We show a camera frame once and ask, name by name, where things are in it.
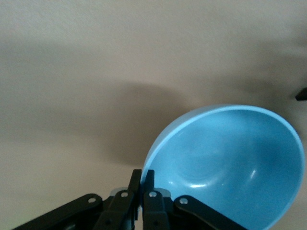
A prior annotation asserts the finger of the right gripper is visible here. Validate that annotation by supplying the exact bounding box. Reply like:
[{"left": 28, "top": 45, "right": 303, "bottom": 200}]
[{"left": 295, "top": 87, "right": 307, "bottom": 102}]

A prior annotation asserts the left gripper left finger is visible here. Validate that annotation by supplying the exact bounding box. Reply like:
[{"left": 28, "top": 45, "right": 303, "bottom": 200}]
[{"left": 12, "top": 169, "right": 142, "bottom": 230}]

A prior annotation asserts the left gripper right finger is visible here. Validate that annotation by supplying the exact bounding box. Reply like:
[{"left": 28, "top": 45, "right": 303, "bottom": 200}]
[{"left": 142, "top": 170, "right": 246, "bottom": 230}]

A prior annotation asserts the blue bowl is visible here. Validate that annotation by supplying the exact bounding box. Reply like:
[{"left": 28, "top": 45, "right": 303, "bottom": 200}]
[{"left": 142, "top": 103, "right": 306, "bottom": 230}]

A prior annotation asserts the brown table cloth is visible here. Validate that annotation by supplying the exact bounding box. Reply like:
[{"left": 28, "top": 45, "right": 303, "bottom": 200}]
[{"left": 0, "top": 0, "right": 307, "bottom": 230}]

